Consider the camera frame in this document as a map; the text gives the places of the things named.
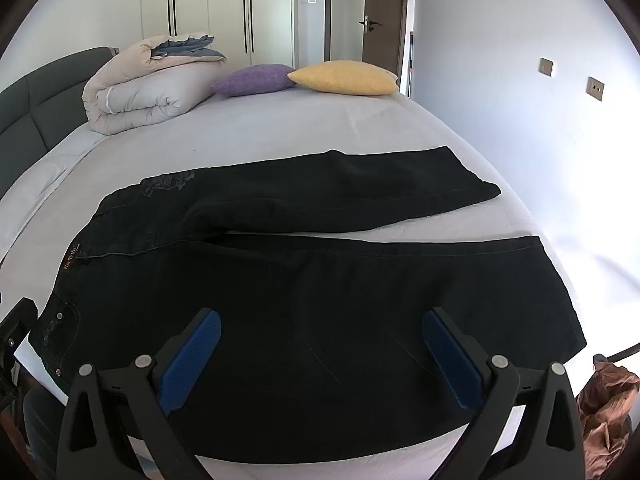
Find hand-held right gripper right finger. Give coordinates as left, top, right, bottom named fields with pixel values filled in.
left=422, top=306, right=586, bottom=480

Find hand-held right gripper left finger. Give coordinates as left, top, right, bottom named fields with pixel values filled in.
left=56, top=307, right=223, bottom=480

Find black denim pants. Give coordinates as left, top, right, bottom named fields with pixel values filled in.
left=27, top=146, right=587, bottom=466

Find grey padded headboard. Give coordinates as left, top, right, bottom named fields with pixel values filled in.
left=0, top=46, right=121, bottom=201

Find bed with white sheet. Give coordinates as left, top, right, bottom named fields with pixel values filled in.
left=0, top=87, right=591, bottom=480

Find folded beige and white duvet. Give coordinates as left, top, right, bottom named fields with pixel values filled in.
left=81, top=32, right=228, bottom=136

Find purple pillow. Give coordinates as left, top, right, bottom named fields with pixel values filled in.
left=210, top=64, right=297, bottom=97

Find yellow pillow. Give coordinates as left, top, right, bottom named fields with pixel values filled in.
left=287, top=60, right=400, bottom=96

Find white wardrobe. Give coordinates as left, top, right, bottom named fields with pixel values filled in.
left=140, top=0, right=296, bottom=68

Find black cable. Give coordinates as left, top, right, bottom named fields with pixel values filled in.
left=597, top=342, right=640, bottom=363

